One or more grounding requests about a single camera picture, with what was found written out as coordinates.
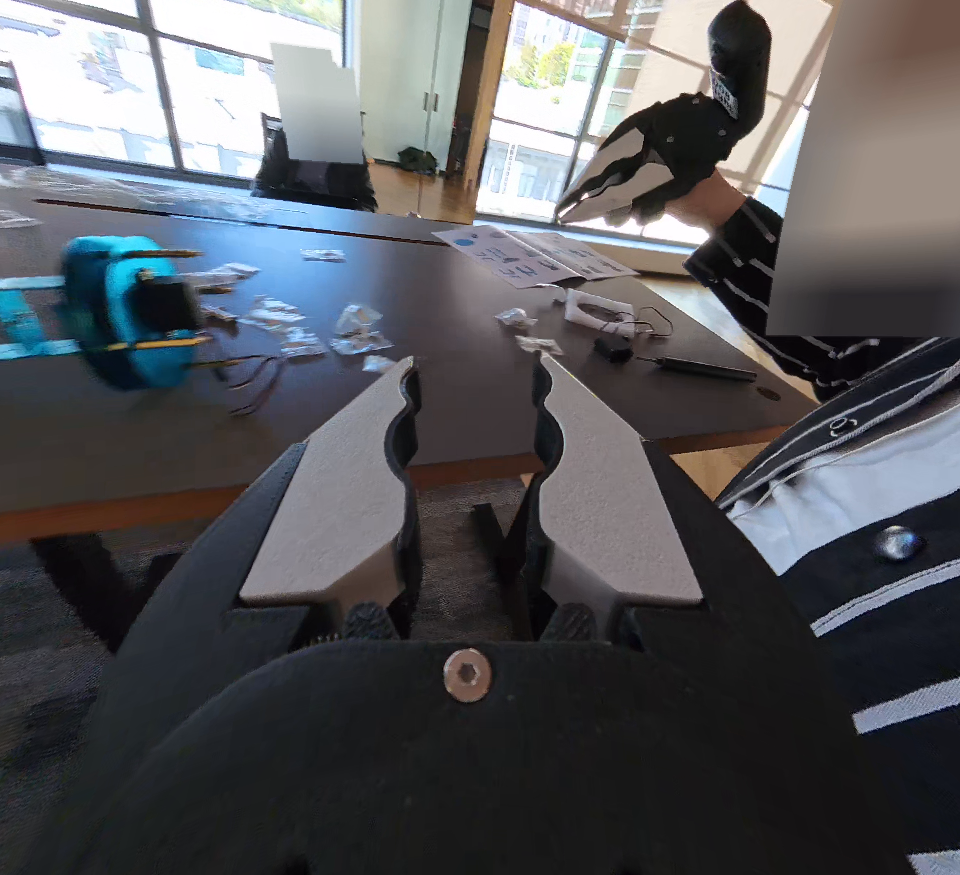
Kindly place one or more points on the blue metal toy robot arm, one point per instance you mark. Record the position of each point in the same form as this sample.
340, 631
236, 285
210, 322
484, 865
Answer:
112, 305

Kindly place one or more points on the person's white shirt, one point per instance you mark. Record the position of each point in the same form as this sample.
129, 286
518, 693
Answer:
825, 507

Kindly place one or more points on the black screwdriver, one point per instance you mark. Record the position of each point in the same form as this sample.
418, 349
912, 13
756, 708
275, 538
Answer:
712, 369

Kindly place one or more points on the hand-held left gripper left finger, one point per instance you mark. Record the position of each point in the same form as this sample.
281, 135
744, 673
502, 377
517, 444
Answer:
330, 515

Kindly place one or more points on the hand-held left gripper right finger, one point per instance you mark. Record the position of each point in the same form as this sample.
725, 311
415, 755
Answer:
622, 515

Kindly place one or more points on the white foam frame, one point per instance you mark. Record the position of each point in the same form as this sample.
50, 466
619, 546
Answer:
577, 309

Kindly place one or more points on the printed instruction sheet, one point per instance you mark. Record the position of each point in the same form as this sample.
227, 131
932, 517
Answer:
540, 256

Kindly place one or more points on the dark green bag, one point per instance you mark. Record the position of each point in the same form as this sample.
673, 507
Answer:
418, 161

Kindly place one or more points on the scattered clear plastic parts bags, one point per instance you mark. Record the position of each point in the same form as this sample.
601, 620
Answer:
360, 320

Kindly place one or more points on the person's right forearm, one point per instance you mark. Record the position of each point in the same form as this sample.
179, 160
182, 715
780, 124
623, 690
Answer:
742, 290

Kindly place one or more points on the wooden post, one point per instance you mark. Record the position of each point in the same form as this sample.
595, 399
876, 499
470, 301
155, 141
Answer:
495, 102

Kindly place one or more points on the large clear plastic wrap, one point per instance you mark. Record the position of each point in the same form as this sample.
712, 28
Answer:
187, 196

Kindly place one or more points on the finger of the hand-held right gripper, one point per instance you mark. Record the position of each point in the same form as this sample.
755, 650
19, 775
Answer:
611, 159
622, 196

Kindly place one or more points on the dark desk with wooden edge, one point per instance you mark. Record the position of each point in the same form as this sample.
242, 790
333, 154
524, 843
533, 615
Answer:
187, 440

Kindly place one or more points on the white cabinet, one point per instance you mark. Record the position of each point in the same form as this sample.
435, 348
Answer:
420, 27

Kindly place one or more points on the large glass window wall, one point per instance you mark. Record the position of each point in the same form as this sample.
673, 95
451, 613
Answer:
540, 155
210, 87

